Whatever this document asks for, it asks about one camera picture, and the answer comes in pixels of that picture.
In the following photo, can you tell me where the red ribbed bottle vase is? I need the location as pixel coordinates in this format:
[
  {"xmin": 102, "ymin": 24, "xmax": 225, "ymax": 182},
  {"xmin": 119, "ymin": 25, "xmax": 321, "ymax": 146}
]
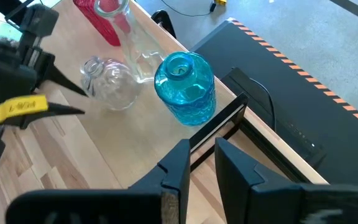
[{"xmin": 72, "ymin": 0, "xmax": 130, "ymax": 47}]

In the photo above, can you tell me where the black hazard-striped floor mat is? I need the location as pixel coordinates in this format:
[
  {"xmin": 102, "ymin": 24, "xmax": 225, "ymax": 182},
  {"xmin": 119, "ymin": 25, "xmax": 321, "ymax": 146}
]
[{"xmin": 190, "ymin": 17, "xmax": 358, "ymax": 187}]

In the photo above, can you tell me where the black power strip cable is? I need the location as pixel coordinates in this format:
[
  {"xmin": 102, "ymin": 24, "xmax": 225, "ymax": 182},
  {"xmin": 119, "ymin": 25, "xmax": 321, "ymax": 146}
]
[{"xmin": 249, "ymin": 77, "xmax": 278, "ymax": 133}]

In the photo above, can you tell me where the clear round ribbed vase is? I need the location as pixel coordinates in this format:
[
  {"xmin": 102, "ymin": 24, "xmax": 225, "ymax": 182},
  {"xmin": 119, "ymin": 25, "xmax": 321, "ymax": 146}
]
[{"xmin": 79, "ymin": 55, "xmax": 142, "ymax": 112}]

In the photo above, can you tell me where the wooden shelf with black frame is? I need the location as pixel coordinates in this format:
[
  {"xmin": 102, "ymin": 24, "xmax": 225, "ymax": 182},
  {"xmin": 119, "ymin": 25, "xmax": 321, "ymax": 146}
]
[{"xmin": 32, "ymin": 0, "xmax": 250, "ymax": 190}]

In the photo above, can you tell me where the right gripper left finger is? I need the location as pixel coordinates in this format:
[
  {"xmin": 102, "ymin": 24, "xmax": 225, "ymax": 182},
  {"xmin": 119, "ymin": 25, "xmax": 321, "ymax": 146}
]
[{"xmin": 6, "ymin": 139, "xmax": 191, "ymax": 224}]

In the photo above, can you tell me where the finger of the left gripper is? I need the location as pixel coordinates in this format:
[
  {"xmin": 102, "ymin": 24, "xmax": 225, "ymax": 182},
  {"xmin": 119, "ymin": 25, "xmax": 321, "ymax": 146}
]
[
  {"xmin": 23, "ymin": 46, "xmax": 88, "ymax": 96},
  {"xmin": 7, "ymin": 103, "xmax": 86, "ymax": 129}
]

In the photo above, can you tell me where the yellow label tag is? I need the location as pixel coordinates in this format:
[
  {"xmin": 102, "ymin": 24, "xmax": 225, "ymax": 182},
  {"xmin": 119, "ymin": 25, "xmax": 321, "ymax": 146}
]
[{"xmin": 0, "ymin": 95, "xmax": 49, "ymax": 125}]

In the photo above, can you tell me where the clear faceted tall vase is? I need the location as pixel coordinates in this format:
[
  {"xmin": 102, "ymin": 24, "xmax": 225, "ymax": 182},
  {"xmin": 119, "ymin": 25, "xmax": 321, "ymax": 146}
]
[{"xmin": 94, "ymin": 0, "xmax": 167, "ymax": 84}]

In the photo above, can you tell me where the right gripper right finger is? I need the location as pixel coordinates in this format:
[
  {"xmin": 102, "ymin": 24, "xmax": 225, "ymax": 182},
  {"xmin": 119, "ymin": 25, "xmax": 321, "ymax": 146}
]
[{"xmin": 215, "ymin": 138, "xmax": 358, "ymax": 224}]

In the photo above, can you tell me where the blue cylindrical glass vase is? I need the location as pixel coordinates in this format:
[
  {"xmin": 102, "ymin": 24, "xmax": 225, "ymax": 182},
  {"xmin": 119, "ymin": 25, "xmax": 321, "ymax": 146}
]
[{"xmin": 154, "ymin": 51, "xmax": 216, "ymax": 127}]

